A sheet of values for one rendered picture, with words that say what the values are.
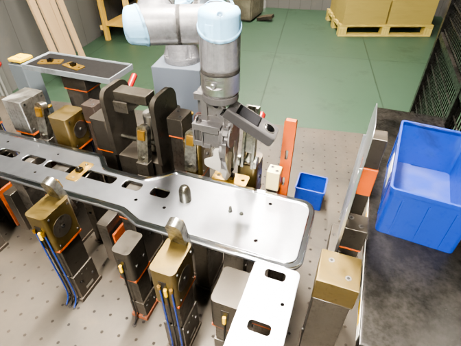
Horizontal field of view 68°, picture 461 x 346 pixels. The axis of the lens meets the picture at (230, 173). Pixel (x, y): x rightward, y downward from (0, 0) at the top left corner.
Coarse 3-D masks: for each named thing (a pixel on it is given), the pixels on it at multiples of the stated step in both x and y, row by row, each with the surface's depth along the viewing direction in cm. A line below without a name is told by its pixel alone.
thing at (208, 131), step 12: (204, 96) 65; (204, 108) 68; (216, 108) 68; (204, 120) 70; (216, 120) 69; (204, 132) 70; (216, 132) 69; (228, 132) 68; (204, 144) 72; (216, 144) 71; (228, 144) 69
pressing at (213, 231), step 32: (0, 160) 103; (64, 160) 103; (96, 160) 103; (96, 192) 92; (128, 192) 92; (192, 192) 92; (224, 192) 92; (256, 192) 92; (160, 224) 83; (192, 224) 83; (224, 224) 83; (256, 224) 83; (288, 224) 83; (256, 256) 76; (288, 256) 76
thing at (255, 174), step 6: (258, 156) 96; (240, 168) 94; (246, 168) 94; (258, 168) 94; (246, 174) 95; (252, 174) 94; (258, 174) 96; (252, 180) 95; (258, 180) 98; (252, 186) 97; (258, 186) 100
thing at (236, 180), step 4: (216, 172) 81; (232, 172) 80; (212, 176) 80; (216, 176) 80; (220, 176) 80; (232, 176) 78; (236, 176) 80; (240, 176) 80; (244, 176) 80; (248, 176) 80; (216, 180) 79; (220, 180) 79; (224, 180) 79; (228, 180) 79; (232, 180) 79; (236, 180) 79; (240, 180) 79; (244, 180) 79; (248, 180) 79; (232, 184) 78; (236, 184) 78; (240, 184) 78; (244, 184) 78
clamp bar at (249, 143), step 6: (252, 108) 85; (258, 108) 84; (258, 114) 85; (246, 138) 90; (252, 138) 88; (246, 144) 91; (252, 144) 89; (246, 150) 92; (252, 150) 90; (252, 156) 91; (252, 162) 91; (252, 168) 93
